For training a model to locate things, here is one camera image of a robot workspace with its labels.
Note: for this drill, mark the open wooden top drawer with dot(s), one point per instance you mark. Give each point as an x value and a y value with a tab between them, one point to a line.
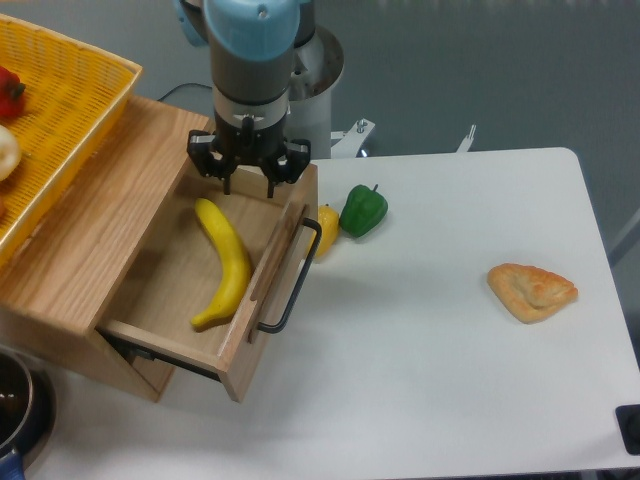
177	272

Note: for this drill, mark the white round vegetable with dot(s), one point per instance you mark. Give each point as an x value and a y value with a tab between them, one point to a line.
10	153

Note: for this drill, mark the black metal drawer handle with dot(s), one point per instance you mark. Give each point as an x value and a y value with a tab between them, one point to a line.
280	325

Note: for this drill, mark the dark metal pot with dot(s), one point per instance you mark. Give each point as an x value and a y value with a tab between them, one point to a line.
28	413

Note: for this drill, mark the green bell pepper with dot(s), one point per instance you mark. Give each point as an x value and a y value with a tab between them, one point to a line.
364	209

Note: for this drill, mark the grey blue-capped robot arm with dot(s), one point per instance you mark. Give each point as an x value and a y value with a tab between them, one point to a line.
251	48

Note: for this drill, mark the yellow plastic basket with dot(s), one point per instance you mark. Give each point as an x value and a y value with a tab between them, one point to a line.
75	92

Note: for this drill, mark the red bell pepper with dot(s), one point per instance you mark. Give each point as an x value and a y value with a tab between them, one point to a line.
12	100

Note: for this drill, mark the yellow banana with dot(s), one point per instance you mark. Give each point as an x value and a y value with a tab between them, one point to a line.
235	264

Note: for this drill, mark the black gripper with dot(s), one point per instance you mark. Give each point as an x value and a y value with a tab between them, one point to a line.
217	155

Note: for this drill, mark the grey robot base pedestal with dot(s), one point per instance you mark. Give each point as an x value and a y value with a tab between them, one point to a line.
318	68

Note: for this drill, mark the white metal table bracket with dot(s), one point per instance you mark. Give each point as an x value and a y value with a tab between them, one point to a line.
350	137

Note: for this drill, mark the triangular baked pastry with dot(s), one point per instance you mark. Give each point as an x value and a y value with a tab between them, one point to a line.
531	294

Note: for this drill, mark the wooden drawer cabinet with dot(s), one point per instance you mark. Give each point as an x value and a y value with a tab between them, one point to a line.
55	291

